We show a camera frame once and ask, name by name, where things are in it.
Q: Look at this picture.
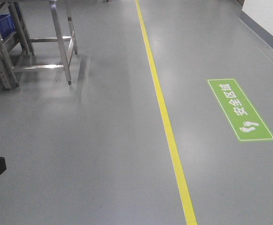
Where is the blue bin on rack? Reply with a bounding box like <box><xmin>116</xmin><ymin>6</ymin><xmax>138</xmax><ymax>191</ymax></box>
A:
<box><xmin>0</xmin><ymin>14</ymin><xmax>15</xmax><ymax>39</ymax></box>

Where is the stainless steel table frame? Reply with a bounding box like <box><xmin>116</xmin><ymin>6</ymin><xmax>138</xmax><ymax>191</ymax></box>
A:
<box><xmin>0</xmin><ymin>0</ymin><xmax>78</xmax><ymax>90</ymax></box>

